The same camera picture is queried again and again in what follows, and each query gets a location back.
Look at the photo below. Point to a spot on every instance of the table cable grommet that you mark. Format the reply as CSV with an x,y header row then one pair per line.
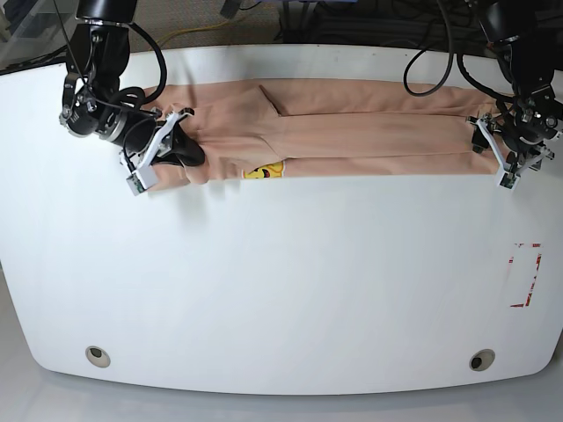
x,y
482,360
97,357

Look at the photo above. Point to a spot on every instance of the right table cable grommet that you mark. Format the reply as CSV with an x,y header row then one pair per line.
x,y
482,360

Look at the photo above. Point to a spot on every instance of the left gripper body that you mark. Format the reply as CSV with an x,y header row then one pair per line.
x,y
524,147

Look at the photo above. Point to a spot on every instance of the left table cable grommet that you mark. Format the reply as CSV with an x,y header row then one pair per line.
x,y
97,357

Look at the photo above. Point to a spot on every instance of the peach pink T-shirt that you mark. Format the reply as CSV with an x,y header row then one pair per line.
x,y
287,128

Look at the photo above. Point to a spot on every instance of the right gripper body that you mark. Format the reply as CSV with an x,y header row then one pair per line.
x,y
132,132

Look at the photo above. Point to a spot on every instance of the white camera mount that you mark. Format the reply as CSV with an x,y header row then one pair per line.
x,y
141,177
507,176

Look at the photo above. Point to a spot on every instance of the red tape rectangle marking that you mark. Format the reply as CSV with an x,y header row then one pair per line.
x,y
523,268

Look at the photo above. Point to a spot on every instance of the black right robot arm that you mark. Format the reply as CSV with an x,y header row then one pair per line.
x,y
93,102

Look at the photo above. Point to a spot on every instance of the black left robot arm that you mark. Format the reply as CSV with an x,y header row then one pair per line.
x,y
526,56

